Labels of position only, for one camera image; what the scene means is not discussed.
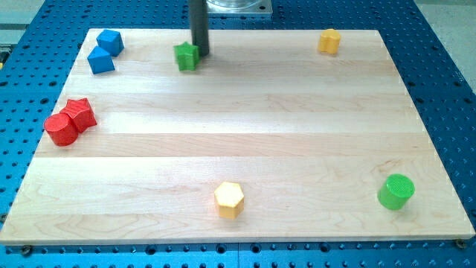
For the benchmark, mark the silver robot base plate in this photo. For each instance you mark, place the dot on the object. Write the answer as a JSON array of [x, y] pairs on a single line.
[[240, 7]]

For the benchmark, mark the yellow hexagon block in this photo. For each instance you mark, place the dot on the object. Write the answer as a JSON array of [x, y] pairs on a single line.
[[229, 200]]

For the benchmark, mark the blue triangular block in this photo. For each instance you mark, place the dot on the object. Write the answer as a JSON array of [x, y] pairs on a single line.
[[100, 60]]

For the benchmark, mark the red cylinder block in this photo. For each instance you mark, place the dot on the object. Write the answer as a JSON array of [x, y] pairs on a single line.
[[60, 129]]

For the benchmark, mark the green cylinder block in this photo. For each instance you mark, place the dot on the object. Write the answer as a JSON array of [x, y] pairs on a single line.
[[396, 191]]

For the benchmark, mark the red star block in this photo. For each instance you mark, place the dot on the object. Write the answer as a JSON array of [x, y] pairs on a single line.
[[81, 114]]

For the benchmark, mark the yellow heart block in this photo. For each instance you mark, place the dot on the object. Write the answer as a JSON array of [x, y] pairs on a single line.
[[329, 41]]

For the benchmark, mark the light wooden board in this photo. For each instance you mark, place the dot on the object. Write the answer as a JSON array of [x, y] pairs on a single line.
[[310, 138]]

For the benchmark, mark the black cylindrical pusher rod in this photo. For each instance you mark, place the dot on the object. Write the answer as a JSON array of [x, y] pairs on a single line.
[[198, 15]]

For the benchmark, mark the green star block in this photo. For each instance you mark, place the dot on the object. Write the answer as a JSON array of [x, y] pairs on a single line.
[[187, 56]]

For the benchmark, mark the blue cube block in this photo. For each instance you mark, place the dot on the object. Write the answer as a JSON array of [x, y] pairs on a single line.
[[111, 41]]

